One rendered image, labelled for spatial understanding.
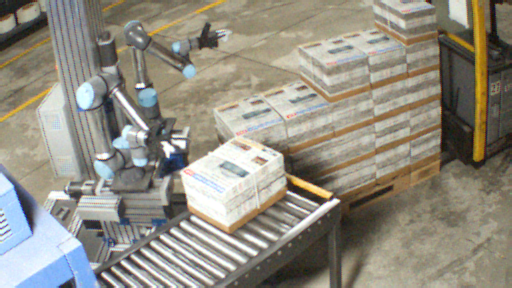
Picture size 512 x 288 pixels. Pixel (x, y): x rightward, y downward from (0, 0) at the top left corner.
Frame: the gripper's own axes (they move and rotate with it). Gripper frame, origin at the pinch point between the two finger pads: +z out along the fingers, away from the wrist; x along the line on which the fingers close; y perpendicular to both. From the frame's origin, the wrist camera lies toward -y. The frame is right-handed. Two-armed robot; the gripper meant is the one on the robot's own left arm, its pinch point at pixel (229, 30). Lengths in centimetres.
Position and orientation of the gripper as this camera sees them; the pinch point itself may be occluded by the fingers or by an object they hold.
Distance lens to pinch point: 394.4
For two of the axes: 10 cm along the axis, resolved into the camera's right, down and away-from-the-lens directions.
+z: 9.4, -2.7, 2.0
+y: 0.8, 7.7, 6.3
